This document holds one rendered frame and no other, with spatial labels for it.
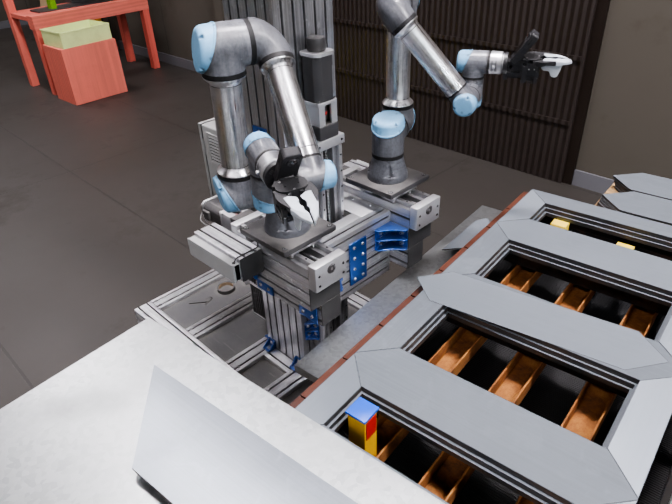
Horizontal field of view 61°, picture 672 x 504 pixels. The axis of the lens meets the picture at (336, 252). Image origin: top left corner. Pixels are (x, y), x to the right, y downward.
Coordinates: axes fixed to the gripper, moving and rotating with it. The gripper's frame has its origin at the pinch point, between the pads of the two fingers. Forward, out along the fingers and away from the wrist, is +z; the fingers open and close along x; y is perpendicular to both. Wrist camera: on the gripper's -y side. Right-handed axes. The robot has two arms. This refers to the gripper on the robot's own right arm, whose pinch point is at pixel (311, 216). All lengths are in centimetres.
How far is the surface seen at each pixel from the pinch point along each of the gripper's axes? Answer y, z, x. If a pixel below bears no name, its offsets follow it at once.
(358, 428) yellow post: 54, 17, -2
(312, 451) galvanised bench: 31.1, 30.3, 14.2
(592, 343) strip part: 56, 20, -73
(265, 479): 27.6, 33.6, 24.5
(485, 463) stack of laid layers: 53, 38, -24
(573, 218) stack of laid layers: 70, -37, -121
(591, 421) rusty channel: 72, 33, -66
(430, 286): 61, -22, -47
